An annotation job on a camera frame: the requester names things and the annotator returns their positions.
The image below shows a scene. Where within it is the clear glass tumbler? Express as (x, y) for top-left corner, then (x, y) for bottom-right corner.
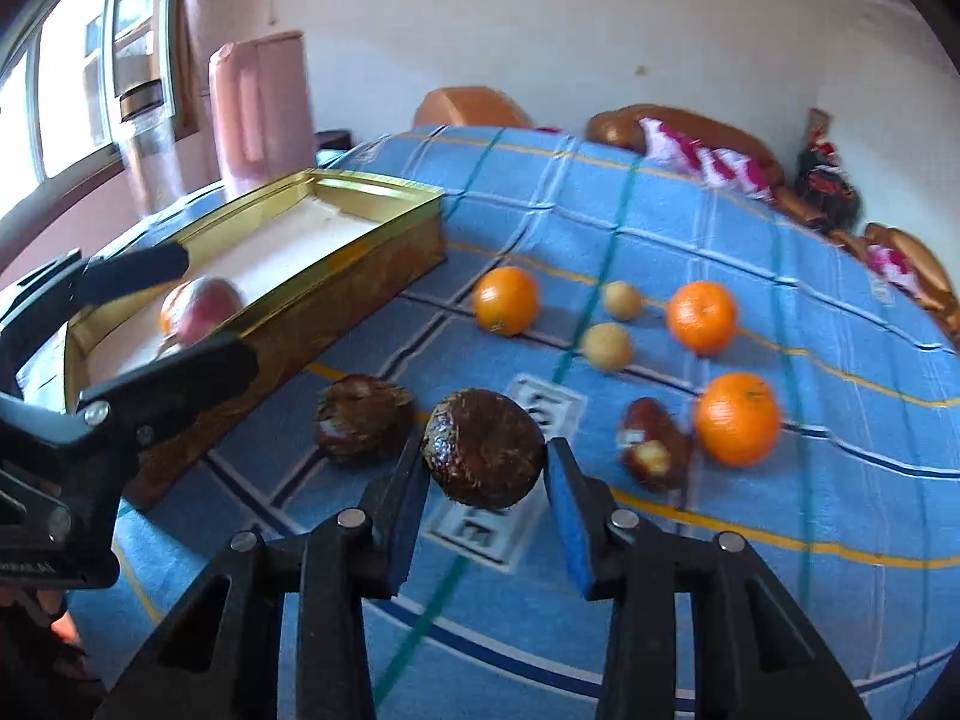
(116, 79), (185, 215)

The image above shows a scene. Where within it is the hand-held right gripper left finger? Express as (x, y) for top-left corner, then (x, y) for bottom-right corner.
(94, 435), (430, 720)

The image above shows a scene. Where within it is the brown leather armchair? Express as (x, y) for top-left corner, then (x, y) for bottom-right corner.
(414, 86), (535, 130)

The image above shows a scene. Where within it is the red white floral cushion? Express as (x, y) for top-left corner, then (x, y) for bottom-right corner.
(868, 242), (914, 295)
(690, 146), (775, 201)
(641, 118), (702, 166)

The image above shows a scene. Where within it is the window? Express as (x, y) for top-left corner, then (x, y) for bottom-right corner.
(0, 0), (188, 241)

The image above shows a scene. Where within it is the dark red half fruit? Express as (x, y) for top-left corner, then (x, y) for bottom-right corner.
(616, 397), (695, 494)

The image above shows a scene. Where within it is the gold tin box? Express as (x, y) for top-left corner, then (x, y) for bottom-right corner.
(64, 169), (449, 515)

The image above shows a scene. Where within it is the blue plaid blanket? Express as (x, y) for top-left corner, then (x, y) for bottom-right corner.
(67, 126), (960, 720)

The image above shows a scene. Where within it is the dark brown mangosteen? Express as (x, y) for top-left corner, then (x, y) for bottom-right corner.
(421, 388), (547, 509)
(313, 375), (415, 466)

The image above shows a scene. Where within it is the short brown leather sofa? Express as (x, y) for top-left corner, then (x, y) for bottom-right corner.
(772, 187), (960, 350)

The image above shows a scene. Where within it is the long brown leather sofa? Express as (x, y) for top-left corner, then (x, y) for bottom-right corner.
(585, 105), (788, 200)

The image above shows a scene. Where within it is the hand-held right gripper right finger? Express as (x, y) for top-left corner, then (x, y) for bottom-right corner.
(546, 436), (875, 720)

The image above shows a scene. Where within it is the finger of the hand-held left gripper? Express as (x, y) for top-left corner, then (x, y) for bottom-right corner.
(0, 337), (260, 511)
(0, 242), (190, 372)

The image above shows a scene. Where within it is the orange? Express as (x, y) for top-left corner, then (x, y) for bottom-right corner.
(694, 373), (782, 468)
(472, 266), (541, 337)
(666, 281), (738, 356)

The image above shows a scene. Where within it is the pale fruit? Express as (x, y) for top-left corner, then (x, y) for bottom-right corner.
(159, 277), (245, 350)

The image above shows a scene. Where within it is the pink pitcher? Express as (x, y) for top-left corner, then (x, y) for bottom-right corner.
(208, 31), (316, 196)

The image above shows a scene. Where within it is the person's left hand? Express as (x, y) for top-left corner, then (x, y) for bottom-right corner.
(0, 585), (83, 661)

